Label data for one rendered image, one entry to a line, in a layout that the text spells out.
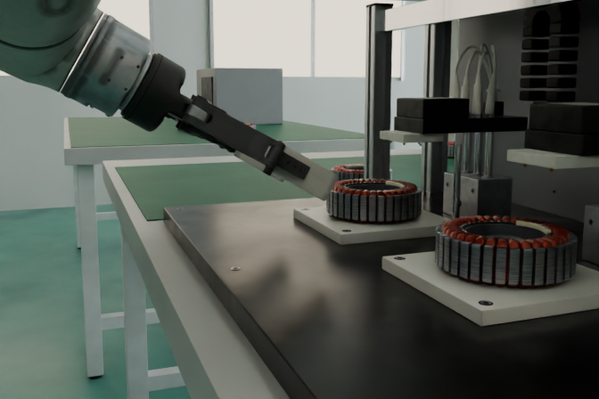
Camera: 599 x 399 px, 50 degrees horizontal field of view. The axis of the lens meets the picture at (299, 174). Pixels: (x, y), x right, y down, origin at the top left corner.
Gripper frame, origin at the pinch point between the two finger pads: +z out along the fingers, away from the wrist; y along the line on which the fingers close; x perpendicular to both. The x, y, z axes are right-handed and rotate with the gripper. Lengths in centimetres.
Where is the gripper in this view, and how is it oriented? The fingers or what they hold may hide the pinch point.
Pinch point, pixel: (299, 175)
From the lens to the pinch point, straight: 71.6
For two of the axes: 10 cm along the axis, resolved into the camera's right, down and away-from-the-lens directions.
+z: 8.1, 4.6, 3.6
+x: 4.7, -8.8, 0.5
